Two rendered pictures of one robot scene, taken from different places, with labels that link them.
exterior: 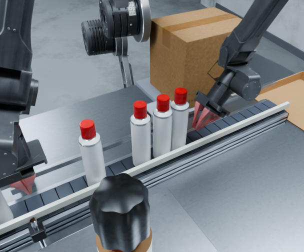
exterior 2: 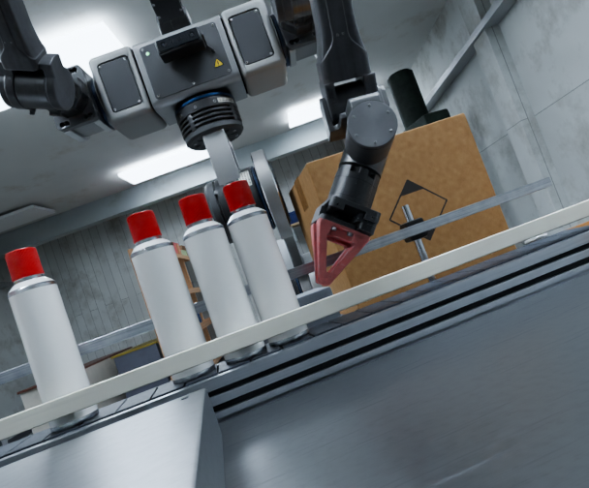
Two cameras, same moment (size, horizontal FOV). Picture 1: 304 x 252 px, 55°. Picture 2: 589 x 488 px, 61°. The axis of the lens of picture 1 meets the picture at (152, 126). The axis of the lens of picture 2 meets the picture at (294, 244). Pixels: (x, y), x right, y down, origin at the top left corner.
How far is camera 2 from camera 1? 63 cm
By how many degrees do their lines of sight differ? 46
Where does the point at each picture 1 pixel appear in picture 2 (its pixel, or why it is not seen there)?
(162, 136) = (209, 284)
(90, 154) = (21, 314)
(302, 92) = not seen: outside the picture
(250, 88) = (364, 119)
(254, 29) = (322, 20)
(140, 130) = (143, 265)
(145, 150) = (173, 320)
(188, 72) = not seen: hidden behind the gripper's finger
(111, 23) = (215, 206)
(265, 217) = (488, 397)
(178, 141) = (268, 305)
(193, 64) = not seen: hidden behind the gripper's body
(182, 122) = (255, 248)
